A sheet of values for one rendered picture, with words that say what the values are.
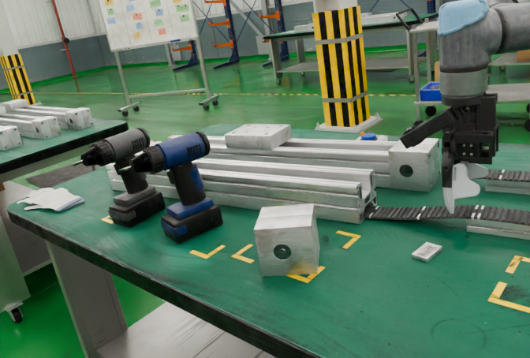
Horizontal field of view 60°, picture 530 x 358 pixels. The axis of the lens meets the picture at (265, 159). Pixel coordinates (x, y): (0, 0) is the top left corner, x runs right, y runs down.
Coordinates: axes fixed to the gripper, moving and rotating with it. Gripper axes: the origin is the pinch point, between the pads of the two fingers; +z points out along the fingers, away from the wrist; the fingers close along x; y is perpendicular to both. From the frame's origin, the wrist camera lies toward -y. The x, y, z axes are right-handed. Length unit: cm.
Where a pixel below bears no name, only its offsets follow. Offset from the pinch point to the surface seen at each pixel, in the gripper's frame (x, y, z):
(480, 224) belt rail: -1.7, 5.1, 3.8
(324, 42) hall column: 301, -178, 0
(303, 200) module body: -4.8, -30.1, 1.9
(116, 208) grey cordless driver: -22, -73, 2
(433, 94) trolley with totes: 305, -85, 50
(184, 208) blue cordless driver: -20, -51, -1
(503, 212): 1.2, 8.4, 2.4
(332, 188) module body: -4.8, -22.7, -1.7
